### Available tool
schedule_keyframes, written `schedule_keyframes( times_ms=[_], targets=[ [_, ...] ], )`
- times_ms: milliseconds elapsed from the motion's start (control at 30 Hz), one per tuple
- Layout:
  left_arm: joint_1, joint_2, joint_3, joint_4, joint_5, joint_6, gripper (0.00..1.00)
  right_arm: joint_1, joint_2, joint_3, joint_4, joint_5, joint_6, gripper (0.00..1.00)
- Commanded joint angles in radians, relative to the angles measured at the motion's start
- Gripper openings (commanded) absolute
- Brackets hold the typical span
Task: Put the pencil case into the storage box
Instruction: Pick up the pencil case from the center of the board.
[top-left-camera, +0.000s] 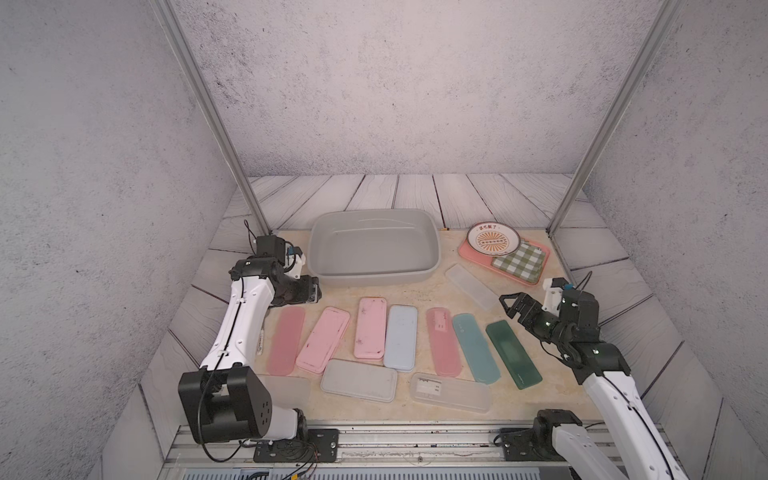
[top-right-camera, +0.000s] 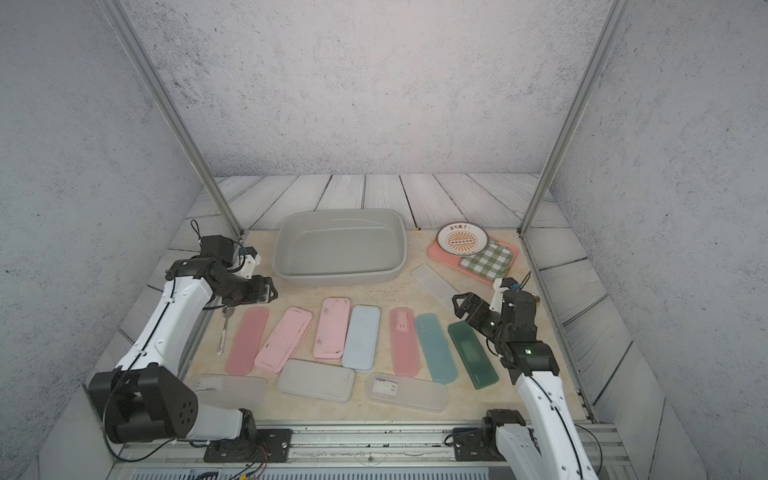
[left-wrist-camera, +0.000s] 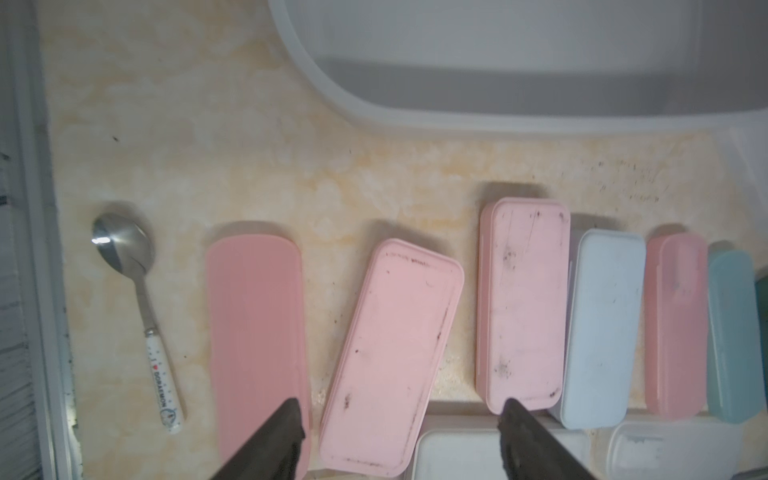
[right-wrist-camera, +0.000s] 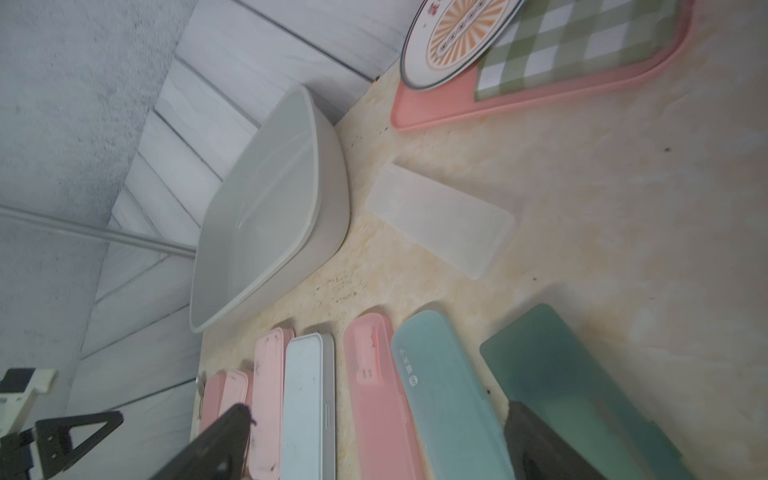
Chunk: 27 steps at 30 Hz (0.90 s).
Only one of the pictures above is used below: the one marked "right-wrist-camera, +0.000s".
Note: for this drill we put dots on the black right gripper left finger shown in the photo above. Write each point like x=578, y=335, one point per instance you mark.
x=217, y=453

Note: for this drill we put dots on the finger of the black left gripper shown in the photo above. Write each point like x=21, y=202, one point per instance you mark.
x=64, y=441

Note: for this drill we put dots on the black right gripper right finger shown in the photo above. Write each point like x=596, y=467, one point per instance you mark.
x=536, y=451

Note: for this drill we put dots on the pale pink pencil case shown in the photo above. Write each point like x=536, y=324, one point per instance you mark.
x=267, y=404

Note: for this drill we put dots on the light blue pencil case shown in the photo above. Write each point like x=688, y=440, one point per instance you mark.
x=308, y=432

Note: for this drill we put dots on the translucent pink pencil case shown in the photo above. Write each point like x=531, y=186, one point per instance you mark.
x=385, y=433

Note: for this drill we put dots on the dark pink flat case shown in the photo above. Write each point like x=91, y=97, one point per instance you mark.
x=211, y=400

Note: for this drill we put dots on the teal pencil case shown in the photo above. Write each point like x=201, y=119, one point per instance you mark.
x=456, y=423

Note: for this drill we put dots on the dark green pencil case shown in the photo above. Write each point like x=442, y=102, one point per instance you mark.
x=539, y=363

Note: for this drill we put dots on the grey plastic storage box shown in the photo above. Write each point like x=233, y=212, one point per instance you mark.
x=280, y=214

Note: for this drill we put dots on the pink serving tray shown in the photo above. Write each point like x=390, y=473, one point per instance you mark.
x=455, y=100

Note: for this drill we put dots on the green checkered cloth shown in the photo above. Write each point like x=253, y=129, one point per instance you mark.
x=554, y=41

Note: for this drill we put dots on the orange patterned plate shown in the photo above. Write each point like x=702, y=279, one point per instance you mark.
x=448, y=36

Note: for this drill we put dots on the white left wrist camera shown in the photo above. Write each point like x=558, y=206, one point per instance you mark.
x=19, y=389

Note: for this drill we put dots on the aluminium frame post left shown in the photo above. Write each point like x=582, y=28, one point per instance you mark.
x=54, y=224

